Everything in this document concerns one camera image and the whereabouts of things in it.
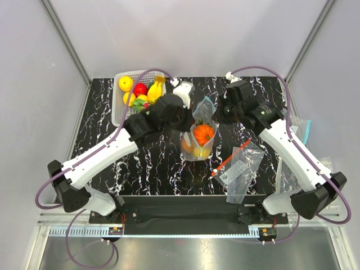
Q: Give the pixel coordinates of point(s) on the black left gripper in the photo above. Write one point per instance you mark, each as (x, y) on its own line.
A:
(189, 120)

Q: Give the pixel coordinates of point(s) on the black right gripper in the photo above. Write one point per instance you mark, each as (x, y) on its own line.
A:
(218, 113)

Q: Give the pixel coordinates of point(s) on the red toy apple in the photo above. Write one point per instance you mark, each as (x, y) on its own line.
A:
(140, 89)

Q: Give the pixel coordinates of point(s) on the toy pineapple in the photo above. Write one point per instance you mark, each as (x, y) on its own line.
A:
(188, 141)

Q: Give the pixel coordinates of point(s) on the orange toy tangerine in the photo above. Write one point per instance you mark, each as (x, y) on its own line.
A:
(203, 133)

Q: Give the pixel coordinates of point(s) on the teal zipper clear bag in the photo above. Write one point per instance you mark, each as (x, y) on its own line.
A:
(204, 110)

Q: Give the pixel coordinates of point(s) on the white plastic fruit basket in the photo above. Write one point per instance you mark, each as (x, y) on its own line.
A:
(117, 109)

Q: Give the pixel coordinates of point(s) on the yellow toy mango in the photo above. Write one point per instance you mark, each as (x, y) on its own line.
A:
(201, 153)

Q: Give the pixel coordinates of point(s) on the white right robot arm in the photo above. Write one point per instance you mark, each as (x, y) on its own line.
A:
(318, 184)

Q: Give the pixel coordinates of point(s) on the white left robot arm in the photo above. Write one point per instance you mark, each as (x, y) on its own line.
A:
(72, 186)

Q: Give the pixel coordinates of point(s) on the red zipper clear bag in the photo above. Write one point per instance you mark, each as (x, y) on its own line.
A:
(238, 171)

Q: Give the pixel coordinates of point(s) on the yellow toy banana bunch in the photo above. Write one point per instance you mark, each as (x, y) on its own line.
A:
(156, 89)

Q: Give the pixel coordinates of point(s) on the yellow toy lemon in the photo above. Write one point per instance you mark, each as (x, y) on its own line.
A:
(142, 97)
(129, 98)

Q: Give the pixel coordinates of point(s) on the toy dragon fruit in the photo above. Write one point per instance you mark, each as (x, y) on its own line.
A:
(140, 105)

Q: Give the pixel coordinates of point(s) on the black marble pattern mat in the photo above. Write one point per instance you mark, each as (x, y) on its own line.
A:
(162, 169)

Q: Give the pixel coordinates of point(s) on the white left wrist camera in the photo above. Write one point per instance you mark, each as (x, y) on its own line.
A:
(184, 90)

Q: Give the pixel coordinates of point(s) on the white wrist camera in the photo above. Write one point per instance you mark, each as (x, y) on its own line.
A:
(184, 90)
(230, 78)

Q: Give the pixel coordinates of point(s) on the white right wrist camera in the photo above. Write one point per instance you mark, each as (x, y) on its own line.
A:
(230, 78)

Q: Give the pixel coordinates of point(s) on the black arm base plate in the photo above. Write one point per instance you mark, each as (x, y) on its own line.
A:
(194, 215)

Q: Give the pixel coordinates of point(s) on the right aluminium frame post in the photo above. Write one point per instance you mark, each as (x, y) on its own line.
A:
(317, 26)

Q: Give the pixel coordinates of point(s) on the aluminium frame post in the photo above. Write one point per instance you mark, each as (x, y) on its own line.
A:
(317, 26)
(59, 28)

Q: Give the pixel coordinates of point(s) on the white slotted cable duct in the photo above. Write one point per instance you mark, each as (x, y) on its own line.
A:
(111, 232)

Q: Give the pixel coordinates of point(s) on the left aluminium frame post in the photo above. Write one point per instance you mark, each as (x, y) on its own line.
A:
(59, 28)

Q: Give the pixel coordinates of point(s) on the aluminium front rail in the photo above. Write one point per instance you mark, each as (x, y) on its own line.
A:
(59, 216)

